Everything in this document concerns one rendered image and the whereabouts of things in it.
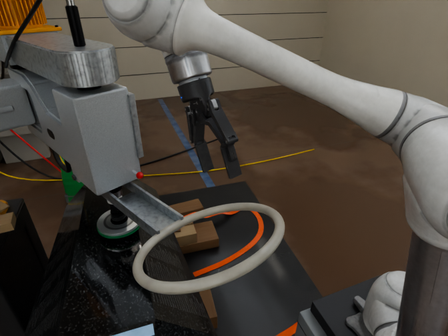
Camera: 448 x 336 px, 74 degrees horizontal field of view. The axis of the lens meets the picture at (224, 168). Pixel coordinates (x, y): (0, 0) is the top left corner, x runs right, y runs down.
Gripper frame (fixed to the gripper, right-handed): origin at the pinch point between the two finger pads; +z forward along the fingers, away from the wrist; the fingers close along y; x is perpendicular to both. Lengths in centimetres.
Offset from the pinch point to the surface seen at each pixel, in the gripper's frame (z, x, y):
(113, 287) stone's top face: 45, 33, 63
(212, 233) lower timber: 92, -49, 161
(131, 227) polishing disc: 32, 16, 85
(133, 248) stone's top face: 41, 19, 79
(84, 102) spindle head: -27, 17, 58
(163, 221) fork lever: 25, 6, 52
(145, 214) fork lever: 22, 11, 60
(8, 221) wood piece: 16, 68, 127
